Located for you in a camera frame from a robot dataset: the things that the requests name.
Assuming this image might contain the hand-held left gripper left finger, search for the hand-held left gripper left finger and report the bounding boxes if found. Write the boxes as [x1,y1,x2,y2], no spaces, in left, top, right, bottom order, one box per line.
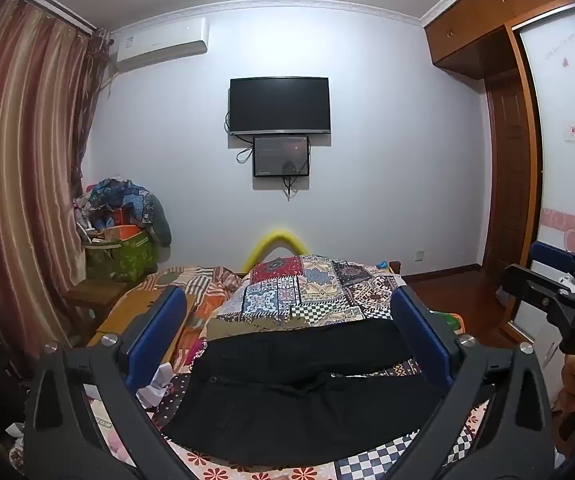
[22,286,209,480]

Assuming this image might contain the green storage box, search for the green storage box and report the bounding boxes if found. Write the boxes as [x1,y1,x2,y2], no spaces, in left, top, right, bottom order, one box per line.
[84,227,161,284]

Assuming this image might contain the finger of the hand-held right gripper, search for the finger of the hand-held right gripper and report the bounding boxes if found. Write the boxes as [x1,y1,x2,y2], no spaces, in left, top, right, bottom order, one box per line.
[496,262,575,317]
[529,241,575,292]

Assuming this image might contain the person's right hand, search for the person's right hand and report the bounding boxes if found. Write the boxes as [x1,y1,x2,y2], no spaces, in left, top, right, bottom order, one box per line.
[553,354,575,461]

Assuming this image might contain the wooden stool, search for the wooden stool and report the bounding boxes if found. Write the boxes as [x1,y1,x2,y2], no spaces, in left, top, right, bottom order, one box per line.
[64,277,134,342]

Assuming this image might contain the striped pink curtain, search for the striped pink curtain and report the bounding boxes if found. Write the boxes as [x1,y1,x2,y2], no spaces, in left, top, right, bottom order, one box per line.
[0,0,114,361]

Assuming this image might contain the wooden overhead cabinet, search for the wooden overhead cabinet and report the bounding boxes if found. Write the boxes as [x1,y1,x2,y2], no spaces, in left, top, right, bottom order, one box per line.
[422,0,575,80]

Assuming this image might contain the printed floral bed sheet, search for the printed floral bed sheet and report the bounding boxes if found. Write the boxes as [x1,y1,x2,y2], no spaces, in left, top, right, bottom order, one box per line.
[10,265,499,480]

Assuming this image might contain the black wall television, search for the black wall television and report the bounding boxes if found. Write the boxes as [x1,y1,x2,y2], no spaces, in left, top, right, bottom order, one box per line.
[228,77,331,137]

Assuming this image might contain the brown wooden door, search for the brown wooden door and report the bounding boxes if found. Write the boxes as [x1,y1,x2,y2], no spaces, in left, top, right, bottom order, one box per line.
[484,72,534,279]

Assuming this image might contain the patchwork quilt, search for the patchwork quilt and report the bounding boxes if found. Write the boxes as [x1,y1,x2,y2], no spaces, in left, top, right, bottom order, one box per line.
[215,254,409,332]

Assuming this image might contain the small black wall screen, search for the small black wall screen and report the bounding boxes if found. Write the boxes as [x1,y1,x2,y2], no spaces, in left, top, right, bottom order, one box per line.
[253,134,311,179]

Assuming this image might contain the pile of colourful clothes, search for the pile of colourful clothes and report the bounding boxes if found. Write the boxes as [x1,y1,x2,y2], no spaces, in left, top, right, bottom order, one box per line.
[74,177,174,249]

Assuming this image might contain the white air conditioner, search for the white air conditioner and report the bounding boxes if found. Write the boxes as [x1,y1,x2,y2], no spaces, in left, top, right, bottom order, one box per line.
[112,16,211,74]

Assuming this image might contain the black pants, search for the black pants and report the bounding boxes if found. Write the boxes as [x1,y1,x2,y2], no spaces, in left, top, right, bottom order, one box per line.
[165,319,449,467]

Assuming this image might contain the white crumpled cloth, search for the white crumpled cloth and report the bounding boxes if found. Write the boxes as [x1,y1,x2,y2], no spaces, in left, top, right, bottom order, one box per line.
[136,362,174,409]

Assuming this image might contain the orange striped blanket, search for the orange striped blanket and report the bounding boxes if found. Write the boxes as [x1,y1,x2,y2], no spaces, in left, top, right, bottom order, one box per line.
[140,265,244,361]

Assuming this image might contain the white curtain rail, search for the white curtain rail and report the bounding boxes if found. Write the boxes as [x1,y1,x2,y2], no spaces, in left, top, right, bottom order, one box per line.
[6,0,114,42]

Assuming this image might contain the white heart-print wardrobe door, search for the white heart-print wardrobe door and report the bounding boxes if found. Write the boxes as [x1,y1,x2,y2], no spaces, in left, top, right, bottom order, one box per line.
[505,2,575,352]

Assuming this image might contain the green orange cloth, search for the green orange cloth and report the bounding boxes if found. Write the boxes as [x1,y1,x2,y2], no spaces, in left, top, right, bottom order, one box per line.
[434,310,469,334]

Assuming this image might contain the mustard yellow cloth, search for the mustard yellow cloth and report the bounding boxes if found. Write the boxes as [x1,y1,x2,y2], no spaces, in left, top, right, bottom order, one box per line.
[88,280,169,349]

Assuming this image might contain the khaki folded pants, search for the khaki folded pants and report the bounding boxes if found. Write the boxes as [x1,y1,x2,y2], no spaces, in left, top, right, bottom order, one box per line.
[206,317,314,344]

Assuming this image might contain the yellow foam tube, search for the yellow foam tube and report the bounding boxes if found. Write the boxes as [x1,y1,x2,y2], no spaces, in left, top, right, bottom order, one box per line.
[242,230,309,274]

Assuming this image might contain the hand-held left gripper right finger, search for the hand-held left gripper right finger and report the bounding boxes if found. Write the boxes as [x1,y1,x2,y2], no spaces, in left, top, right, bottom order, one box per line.
[390,286,555,480]

